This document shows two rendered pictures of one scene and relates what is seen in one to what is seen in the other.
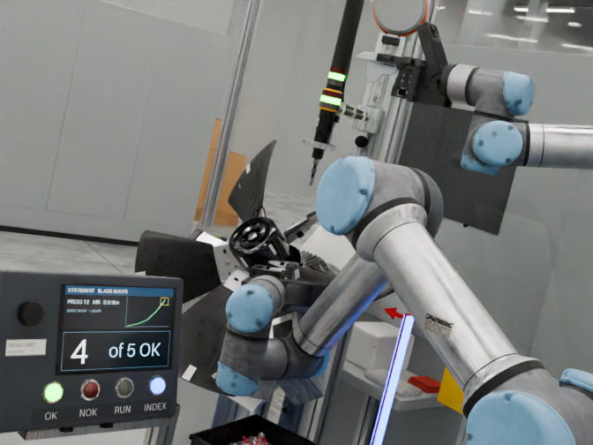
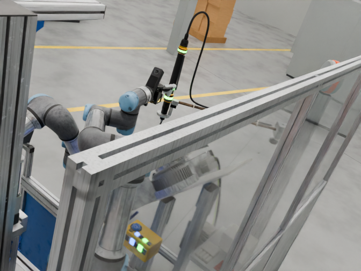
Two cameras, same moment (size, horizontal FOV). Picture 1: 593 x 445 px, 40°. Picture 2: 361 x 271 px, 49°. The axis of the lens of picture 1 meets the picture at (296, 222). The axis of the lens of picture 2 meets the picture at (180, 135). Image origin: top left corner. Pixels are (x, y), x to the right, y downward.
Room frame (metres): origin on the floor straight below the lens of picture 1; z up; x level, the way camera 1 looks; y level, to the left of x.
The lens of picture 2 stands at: (1.31, -1.81, 2.31)
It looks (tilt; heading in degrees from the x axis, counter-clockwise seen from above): 27 degrees down; 72
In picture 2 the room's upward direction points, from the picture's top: 18 degrees clockwise
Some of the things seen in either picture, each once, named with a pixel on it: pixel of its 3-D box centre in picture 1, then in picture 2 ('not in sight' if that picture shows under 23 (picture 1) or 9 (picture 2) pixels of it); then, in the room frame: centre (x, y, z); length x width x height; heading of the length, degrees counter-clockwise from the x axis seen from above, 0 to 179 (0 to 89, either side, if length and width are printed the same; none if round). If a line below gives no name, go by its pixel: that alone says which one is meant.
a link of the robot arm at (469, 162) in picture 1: (487, 143); (123, 120); (1.54, -0.31, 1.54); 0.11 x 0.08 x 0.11; 175
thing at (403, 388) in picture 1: (393, 382); not in sight; (2.14, -0.35, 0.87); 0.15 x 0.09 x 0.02; 44
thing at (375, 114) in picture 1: (368, 119); not in sight; (2.40, -0.14, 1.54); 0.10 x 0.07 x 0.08; 169
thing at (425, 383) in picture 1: (427, 384); not in sight; (2.20, -0.46, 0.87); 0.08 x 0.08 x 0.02; 38
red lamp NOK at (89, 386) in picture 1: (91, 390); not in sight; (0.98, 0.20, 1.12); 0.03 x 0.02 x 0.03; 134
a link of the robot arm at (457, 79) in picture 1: (464, 84); (142, 95); (1.61, -0.25, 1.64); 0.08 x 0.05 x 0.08; 144
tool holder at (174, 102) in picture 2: (325, 125); (167, 107); (1.79, -0.01, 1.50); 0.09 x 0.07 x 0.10; 169
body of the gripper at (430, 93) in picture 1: (426, 81); (151, 92); (1.65, -0.19, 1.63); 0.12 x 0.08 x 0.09; 54
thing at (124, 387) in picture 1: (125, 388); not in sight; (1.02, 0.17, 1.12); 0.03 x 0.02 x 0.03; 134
